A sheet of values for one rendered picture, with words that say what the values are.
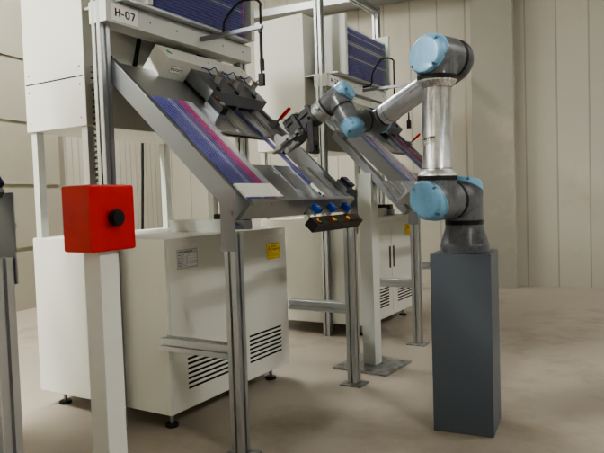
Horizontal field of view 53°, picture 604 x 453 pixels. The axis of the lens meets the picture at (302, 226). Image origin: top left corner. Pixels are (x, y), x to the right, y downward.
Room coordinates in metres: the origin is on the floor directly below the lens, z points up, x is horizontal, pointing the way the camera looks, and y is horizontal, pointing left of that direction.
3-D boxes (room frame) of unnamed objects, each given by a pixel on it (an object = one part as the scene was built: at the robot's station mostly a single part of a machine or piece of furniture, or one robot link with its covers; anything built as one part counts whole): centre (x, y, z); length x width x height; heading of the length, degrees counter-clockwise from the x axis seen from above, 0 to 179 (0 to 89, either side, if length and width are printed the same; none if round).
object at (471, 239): (1.91, -0.51, 0.60); 0.15 x 0.15 x 0.10
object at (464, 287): (1.91, -0.51, 0.28); 0.18 x 0.18 x 0.55; 65
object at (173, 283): (2.36, 0.52, 0.31); 0.70 x 0.65 x 0.62; 149
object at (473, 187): (1.91, -0.50, 0.72); 0.13 x 0.12 x 0.14; 132
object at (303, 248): (3.52, -0.39, 0.65); 1.01 x 0.73 x 1.29; 59
